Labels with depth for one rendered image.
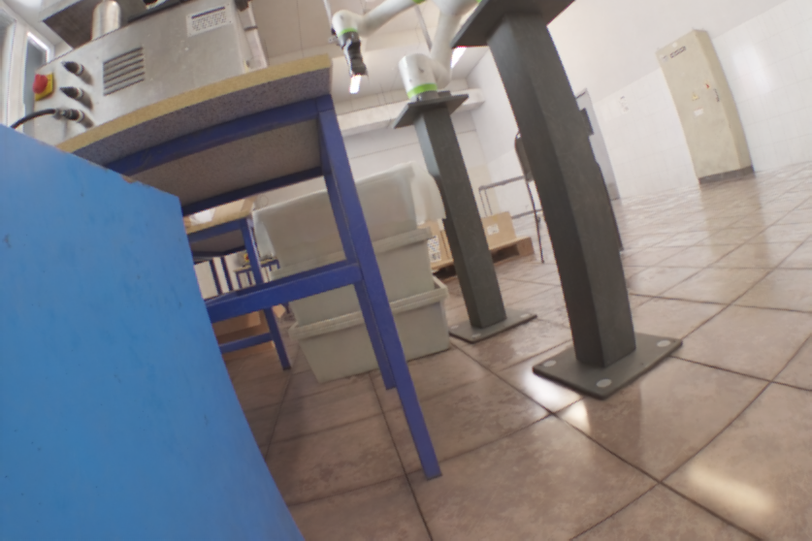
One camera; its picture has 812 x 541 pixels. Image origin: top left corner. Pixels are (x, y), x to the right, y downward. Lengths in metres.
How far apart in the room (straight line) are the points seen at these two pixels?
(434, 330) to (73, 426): 1.30
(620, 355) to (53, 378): 1.03
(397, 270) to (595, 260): 0.74
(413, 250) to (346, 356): 0.46
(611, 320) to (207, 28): 1.08
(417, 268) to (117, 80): 1.10
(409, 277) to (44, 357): 1.27
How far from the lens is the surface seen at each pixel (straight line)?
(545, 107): 0.94
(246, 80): 0.62
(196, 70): 0.79
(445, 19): 1.84
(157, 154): 0.74
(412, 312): 1.43
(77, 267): 0.34
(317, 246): 1.44
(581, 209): 0.93
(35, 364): 0.28
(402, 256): 1.41
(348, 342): 1.46
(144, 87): 0.82
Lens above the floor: 0.46
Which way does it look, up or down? level
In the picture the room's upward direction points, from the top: 16 degrees counter-clockwise
